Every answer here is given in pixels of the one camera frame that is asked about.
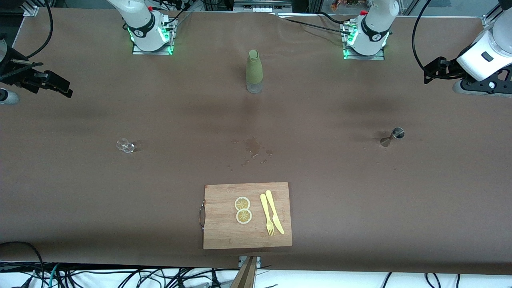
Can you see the yellow plastic fork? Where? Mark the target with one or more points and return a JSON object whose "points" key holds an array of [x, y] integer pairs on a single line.
{"points": [[265, 208]]}

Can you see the wooden cutting board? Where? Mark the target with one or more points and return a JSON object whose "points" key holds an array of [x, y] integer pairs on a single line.
{"points": [[224, 232]]}

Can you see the clear glass shaker cup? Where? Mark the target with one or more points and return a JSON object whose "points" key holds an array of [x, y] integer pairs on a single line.
{"points": [[127, 147]]}

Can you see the aluminium frame profile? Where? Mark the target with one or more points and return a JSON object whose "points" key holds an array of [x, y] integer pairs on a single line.
{"points": [[31, 8], [490, 18]]}

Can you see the spilled liquid drops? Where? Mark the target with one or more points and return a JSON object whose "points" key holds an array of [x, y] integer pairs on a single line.
{"points": [[252, 144]]}

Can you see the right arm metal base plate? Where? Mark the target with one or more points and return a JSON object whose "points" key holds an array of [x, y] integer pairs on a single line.
{"points": [[138, 50]]}

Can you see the orange item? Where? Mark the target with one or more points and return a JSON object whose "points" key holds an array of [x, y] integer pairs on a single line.
{"points": [[344, 4]]}

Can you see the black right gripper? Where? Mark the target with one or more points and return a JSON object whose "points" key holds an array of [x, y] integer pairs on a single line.
{"points": [[16, 75]]}

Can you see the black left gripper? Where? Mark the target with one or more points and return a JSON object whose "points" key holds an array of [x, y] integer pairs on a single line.
{"points": [[448, 67]]}

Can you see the grey metal bracket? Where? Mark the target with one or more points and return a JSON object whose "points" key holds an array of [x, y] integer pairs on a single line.
{"points": [[241, 262]]}

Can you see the yellow lemon slice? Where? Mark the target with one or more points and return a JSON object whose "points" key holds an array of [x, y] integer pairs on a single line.
{"points": [[244, 216], [242, 203]]}

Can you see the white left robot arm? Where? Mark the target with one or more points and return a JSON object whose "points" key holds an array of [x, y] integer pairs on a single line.
{"points": [[374, 32]]}

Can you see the yellow plastic knife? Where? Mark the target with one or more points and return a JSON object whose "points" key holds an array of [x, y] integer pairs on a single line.
{"points": [[273, 210]]}

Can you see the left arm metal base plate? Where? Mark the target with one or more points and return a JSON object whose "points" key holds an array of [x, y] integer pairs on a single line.
{"points": [[378, 57]]}

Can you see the steel double-cone jigger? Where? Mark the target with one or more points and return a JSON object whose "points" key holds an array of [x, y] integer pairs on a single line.
{"points": [[398, 133]]}

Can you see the grey equipment rack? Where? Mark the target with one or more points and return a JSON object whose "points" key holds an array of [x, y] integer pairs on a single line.
{"points": [[260, 6]]}

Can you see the green sleeved glass bottle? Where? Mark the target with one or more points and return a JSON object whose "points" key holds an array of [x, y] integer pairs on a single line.
{"points": [[254, 68]]}

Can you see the wooden beam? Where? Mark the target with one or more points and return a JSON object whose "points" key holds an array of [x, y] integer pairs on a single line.
{"points": [[246, 276]]}

